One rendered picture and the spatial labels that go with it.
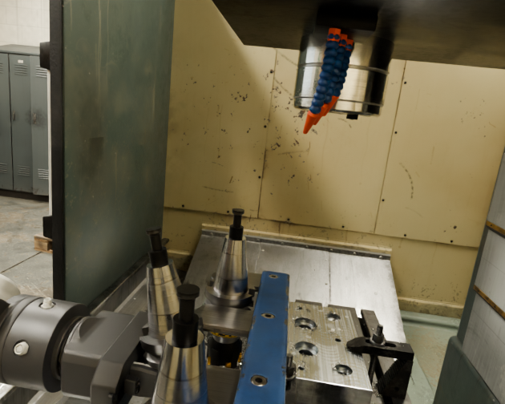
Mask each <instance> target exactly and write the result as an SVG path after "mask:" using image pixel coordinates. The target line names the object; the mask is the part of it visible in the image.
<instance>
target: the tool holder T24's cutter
mask: <svg viewBox="0 0 505 404"><path fill-rule="evenodd" d="M241 348H242V340H241V339H240V338H238V340H237V341H235V342H233V343H231V344H223V343H219V342H218V341H216V340H215V339H214V338H213V336H211V337H210V338H209V339H208V353H207V358H208V365H212V366H225V367H226V368H231V369H235V368H236V366H237V362H241Z"/></svg>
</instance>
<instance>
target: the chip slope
mask: <svg viewBox="0 0 505 404"><path fill-rule="evenodd" d="M228 234H229V232H221V231H215V230H208V229H202V234H201V237H200V241H199V243H198V245H197V248H196V251H195V253H194V256H193V258H192V262H191V264H190V266H189V269H188V272H187V275H186V277H185V279H184V283H183V284H193V285H197V286H198V287H199V288H200V295H199V296H198V297H197V298H196V300H195V309H197V308H199V307H201V306H202V304H203V303H204V300H205V298H206V296H205V286H209V283H210V280H211V276H212V274H213V273H214V272H216V271H217V267H218V264H219V260H220V254H221V251H222V248H223V244H224V238H225V236H226V235H228ZM243 236H245V237H246V251H247V269H248V272H249V273H259V274H262V272H263V271H265V270H266V271H272V272H277V273H288V274H289V275H290V283H289V298H290V301H292V302H295V300H296V299H298V300H304V301H314V302H320V303H322V306H324V307H328V304H331V305H340V306H346V307H352V308H355V309H356V312H357V316H358V317H362V315H361V309H368V310H373V311H374V312H375V313H376V316H377V318H378V321H379V323H380V324H381V325H383V333H384V335H385V338H386V340H387V341H397V342H402V343H406V339H405V334H404V330H403V326H402V319H401V314H400V310H399V306H398V298H397V294H396V289H395V285H394V278H393V273H392V269H391V265H390V257H391V255H390V254H385V253H379V252H367V251H362V250H355V249H349V248H338V247H332V246H326V245H320V244H309V243H303V242H296V241H291V240H279V239H273V238H268V237H261V236H250V235H244V234H243Z"/></svg>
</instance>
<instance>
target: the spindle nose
mask: <svg viewBox="0 0 505 404"><path fill-rule="evenodd" d="M326 43H327V39H326V38H314V37H313V34H307V35H304V36H302V37H301V43H300V50H299V56H298V63H297V66H298V68H297V75H296V82H295V88H294V95H293V97H294V104H293V106H294V107H295V109H299V110H305V111H309V107H310V106H311V105H312V104H311V102H312V100H313V99H314V97H313V95H314V94H315V93H316V87H317V86H318V84H317V81H318V80H319V79H320V77H319V74H320V73H321V72H322V69H321V66H322V64H323V62H322V59H323V58H324V57H325V55H324V51H325V49H326V46H325V44H326ZM393 53H394V43H393V42H391V41H390V40H388V39H385V38H380V37H377V36H373V35H371V36H370V37H369V38H368V39H367V40H366V42H364V43H359V42H353V49H352V50H351V57H349V60H350V63H349V64H348V65H349V69H348V71H347V76H346V77H345V83H344V84H343V89H342V90H341V95H340V96H339V98H338V99H337V101H336V102H335V104H334V105H333V106H332V107H331V109H330V110H329V112H328V113H332V114H340V115H358V116H365V117H379V116H380V115H381V113H382V107H383V106H384V102H385V97H386V89H387V84H388V80H389V76H388V74H389V73H390V67H391V62H392V58H393Z"/></svg>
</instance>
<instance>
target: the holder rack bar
mask: <svg viewBox="0 0 505 404"><path fill-rule="evenodd" d="M289 283H290V275H289V274H288V273H277V272H272V271H266V270H265V271H263V272H262V276H261V282H260V286H259V290H258V294H257V300H256V304H255V308H254V312H253V316H252V323H251V326H250V330H249V334H248V340H247V345H246V348H245V352H244V359H243V363H242V367H241V371H240V377H239V381H238V385H237V388H236V396H235V399H234V403H233V404H285V385H286V364H287V344H288V323H289Z"/></svg>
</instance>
